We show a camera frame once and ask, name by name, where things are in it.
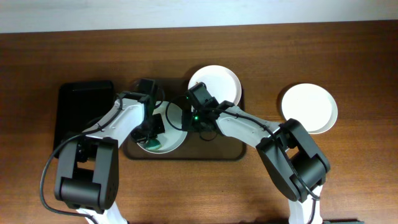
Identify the pale blue plate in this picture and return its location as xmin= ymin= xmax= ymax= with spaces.
xmin=137 ymin=101 xmax=187 ymax=154

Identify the white plate top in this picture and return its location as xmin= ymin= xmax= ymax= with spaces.
xmin=188 ymin=65 xmax=242 ymax=105

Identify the white plate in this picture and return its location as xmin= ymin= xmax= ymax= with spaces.
xmin=280 ymin=83 xmax=338 ymax=134
xmin=188 ymin=65 xmax=242 ymax=105

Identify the green scrubbing sponge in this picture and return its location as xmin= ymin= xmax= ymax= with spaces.
xmin=144 ymin=139 xmax=162 ymax=152

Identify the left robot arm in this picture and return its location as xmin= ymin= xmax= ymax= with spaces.
xmin=54 ymin=79 xmax=164 ymax=223

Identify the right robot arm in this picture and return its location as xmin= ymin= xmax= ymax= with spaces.
xmin=182 ymin=82 xmax=330 ymax=223

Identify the brown plastic serving tray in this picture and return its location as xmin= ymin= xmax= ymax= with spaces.
xmin=120 ymin=78 xmax=246 ymax=161

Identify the black plastic tray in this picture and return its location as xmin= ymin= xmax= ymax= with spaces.
xmin=53 ymin=80 xmax=115 ymax=147

